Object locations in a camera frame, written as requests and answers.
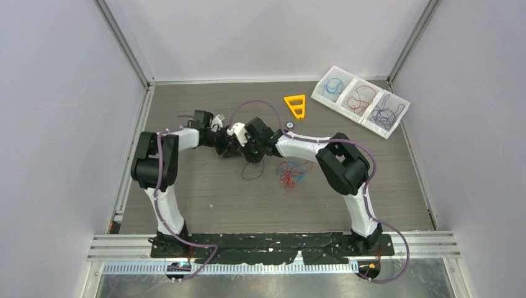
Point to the white three-compartment plastic tray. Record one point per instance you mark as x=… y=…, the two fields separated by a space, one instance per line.
x=362 y=102

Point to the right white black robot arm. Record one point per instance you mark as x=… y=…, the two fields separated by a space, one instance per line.
x=345 y=168

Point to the aluminium front rail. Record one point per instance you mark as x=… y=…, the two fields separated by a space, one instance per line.
x=130 y=254

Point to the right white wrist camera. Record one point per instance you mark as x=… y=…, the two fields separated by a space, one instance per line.
x=239 y=132

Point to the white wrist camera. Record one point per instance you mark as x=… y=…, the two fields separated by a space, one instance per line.
x=239 y=132
x=217 y=122

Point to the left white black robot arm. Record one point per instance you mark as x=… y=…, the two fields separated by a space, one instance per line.
x=155 y=168

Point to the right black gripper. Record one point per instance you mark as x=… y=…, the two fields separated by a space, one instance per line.
x=251 y=157

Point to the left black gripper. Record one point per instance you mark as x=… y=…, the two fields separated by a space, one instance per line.
x=229 y=146

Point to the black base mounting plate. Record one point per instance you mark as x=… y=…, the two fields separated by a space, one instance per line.
x=278 y=248

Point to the yellow triangular plastic frame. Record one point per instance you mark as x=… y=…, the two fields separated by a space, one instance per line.
x=296 y=105

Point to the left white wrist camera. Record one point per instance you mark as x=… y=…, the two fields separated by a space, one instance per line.
x=217 y=122

